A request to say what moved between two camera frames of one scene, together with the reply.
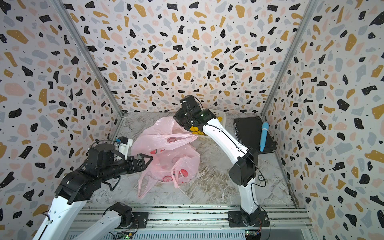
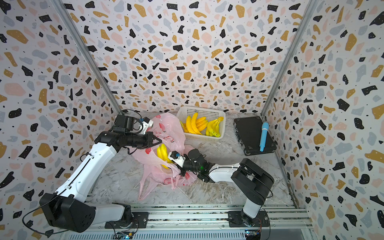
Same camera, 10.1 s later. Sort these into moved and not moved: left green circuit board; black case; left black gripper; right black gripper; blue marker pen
Moved: right black gripper; left black gripper
Not moved: left green circuit board; blue marker pen; black case
